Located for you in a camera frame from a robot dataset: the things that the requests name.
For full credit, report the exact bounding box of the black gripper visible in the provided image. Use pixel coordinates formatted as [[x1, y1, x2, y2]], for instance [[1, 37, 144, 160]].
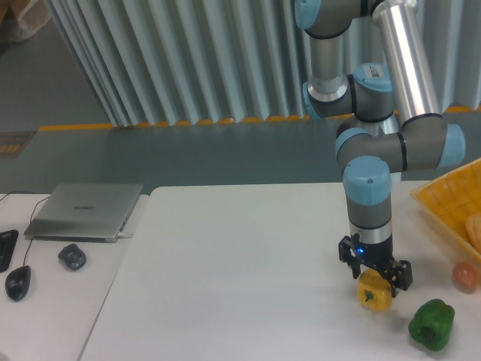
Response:
[[338, 233, 412, 298]]

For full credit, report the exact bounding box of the yellow bell pepper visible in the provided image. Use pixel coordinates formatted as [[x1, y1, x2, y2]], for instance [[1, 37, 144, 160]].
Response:
[[357, 269, 392, 311]]

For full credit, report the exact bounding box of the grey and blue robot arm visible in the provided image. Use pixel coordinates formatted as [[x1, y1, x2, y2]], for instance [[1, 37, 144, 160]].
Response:
[[294, 1, 465, 295]]

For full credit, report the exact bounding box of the green bell pepper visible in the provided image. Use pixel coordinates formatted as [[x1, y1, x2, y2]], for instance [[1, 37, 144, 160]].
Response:
[[408, 299, 455, 351]]

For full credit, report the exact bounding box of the bread in basket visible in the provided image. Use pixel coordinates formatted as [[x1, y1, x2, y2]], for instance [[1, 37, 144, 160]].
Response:
[[465, 213, 481, 253]]

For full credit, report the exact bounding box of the yellow woven basket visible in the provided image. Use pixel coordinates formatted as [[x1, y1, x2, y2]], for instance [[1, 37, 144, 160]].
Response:
[[410, 159, 480, 262]]

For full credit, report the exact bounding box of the brown egg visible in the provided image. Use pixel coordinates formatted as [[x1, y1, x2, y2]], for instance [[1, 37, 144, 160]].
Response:
[[452, 262, 477, 293]]

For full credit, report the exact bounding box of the black earbuds case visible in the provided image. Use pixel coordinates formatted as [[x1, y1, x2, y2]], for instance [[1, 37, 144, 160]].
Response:
[[58, 244, 87, 272]]

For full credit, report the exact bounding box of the silver closed laptop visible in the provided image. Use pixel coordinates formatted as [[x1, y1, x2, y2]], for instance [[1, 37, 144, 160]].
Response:
[[24, 184, 143, 243]]

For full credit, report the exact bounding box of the grey corrugated partition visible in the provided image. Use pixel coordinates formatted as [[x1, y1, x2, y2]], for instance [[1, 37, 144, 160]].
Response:
[[45, 1, 480, 126]]

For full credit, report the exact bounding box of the black computer mouse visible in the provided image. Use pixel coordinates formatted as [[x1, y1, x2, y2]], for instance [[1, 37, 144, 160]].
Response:
[[5, 265, 32, 302]]

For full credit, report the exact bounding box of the black keyboard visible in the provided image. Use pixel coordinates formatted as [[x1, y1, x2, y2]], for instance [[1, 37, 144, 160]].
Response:
[[0, 229, 19, 273]]

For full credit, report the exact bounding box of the cardboard box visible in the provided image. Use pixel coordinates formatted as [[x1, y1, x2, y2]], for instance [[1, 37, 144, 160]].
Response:
[[1, 0, 51, 43]]

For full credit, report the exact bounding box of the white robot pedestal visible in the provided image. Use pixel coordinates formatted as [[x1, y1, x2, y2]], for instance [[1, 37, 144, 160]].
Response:
[[391, 172, 401, 182]]

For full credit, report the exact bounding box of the black mouse cable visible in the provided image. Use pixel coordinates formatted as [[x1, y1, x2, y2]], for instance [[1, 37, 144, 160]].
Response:
[[0, 190, 53, 268]]

